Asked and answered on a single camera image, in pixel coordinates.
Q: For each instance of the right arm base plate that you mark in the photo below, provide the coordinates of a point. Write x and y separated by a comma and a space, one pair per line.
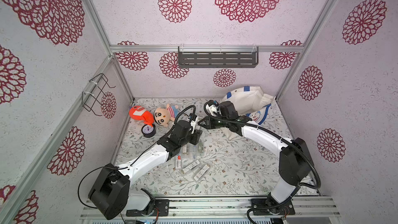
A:
265, 206

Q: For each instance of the clear compass box red label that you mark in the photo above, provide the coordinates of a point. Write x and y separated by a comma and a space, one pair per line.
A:
178, 162

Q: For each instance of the clear compass box blue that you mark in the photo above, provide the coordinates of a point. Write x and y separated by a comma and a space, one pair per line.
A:
193, 151

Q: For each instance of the black wire wall rack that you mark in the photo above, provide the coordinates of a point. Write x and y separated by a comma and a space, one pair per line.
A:
100, 101

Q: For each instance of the cartoon boy plush doll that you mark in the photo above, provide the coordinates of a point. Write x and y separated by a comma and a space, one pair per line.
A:
162, 116

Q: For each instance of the grey wall shelf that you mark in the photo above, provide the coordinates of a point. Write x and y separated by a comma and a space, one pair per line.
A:
218, 57

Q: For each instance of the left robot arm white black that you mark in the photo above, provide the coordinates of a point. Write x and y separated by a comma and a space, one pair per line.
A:
110, 193

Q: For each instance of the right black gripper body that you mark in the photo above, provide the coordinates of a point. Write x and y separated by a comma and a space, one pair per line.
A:
212, 123

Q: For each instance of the red plush toy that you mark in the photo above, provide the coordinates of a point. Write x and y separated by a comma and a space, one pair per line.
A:
140, 113

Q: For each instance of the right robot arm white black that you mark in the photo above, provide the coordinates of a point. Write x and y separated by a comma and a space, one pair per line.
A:
296, 168

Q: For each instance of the white canvas tote bag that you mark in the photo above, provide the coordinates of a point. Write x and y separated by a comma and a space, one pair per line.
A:
250, 101

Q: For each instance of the small black alarm clock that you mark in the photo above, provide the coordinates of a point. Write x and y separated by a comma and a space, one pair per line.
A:
148, 130

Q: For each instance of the clear compass set box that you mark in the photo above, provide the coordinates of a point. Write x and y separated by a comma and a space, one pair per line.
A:
185, 150

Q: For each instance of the aluminium front rail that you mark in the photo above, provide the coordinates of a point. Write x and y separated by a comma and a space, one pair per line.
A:
237, 207

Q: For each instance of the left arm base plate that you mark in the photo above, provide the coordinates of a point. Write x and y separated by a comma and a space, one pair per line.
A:
159, 207

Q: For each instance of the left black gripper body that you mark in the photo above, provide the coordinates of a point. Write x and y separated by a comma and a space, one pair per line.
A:
194, 138

